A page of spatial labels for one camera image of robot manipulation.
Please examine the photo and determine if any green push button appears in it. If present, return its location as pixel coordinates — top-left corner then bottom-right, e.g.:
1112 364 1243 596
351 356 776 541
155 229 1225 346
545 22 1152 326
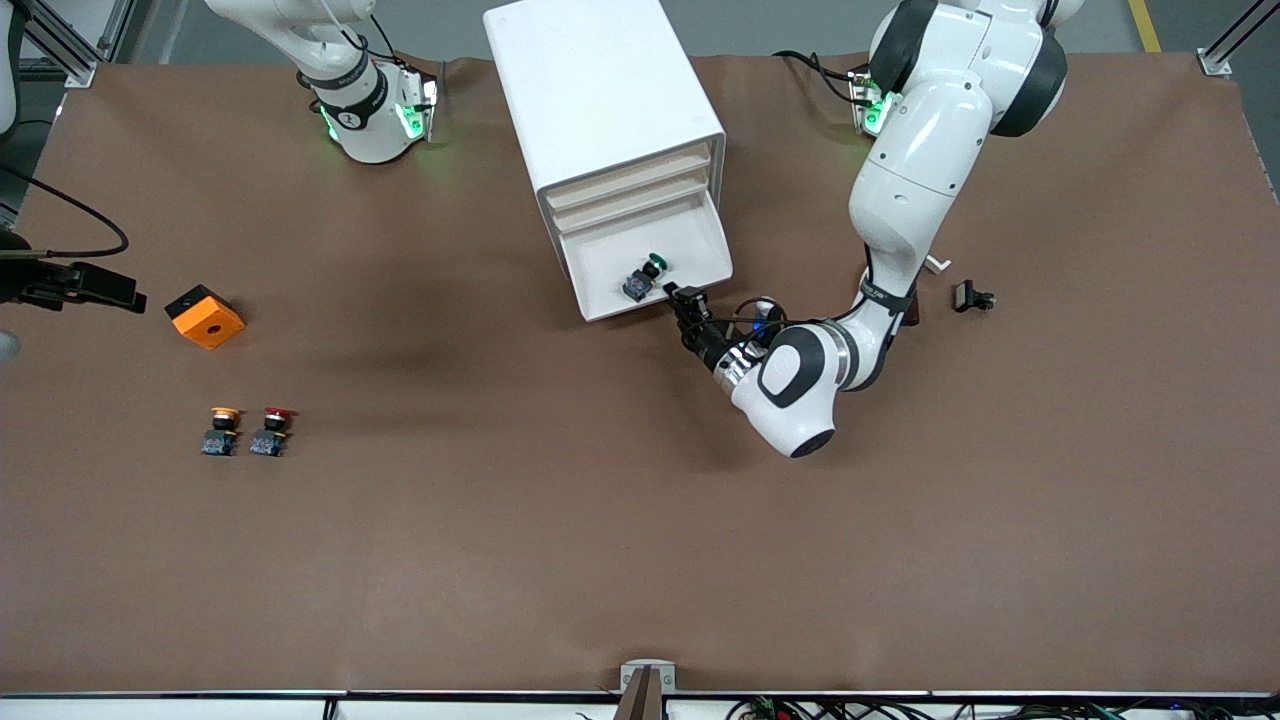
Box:
622 253 671 303

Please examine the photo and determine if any yellow push button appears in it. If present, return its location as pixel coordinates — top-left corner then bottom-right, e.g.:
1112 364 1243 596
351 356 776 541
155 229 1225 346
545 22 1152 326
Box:
201 406 242 457

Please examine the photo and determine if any red push button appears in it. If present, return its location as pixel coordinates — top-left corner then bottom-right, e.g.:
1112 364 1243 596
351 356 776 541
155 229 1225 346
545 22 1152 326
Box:
250 406 298 458

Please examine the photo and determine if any brown paper table cover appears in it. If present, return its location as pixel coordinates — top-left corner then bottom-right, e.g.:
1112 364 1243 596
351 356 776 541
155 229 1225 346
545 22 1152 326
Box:
0 52 1280 698

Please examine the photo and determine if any orange black button enclosure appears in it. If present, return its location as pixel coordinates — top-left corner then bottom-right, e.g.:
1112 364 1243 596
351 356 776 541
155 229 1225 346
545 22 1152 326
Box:
164 284 246 350

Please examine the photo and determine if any aluminium frame profile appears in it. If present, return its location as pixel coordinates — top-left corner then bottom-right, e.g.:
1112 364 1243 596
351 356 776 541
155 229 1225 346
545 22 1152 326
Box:
20 0 136 89
1198 0 1280 77

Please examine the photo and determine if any black arm base cable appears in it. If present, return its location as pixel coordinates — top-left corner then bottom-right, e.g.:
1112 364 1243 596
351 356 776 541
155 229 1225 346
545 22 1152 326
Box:
772 48 863 106
335 5 403 69

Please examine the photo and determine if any grey metal bracket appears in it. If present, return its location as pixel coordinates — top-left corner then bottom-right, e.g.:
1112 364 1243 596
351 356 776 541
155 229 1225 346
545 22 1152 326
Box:
620 660 677 694

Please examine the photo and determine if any brown mounting post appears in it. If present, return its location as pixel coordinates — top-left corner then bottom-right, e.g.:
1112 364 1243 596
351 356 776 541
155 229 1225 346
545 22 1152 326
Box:
612 667 667 720

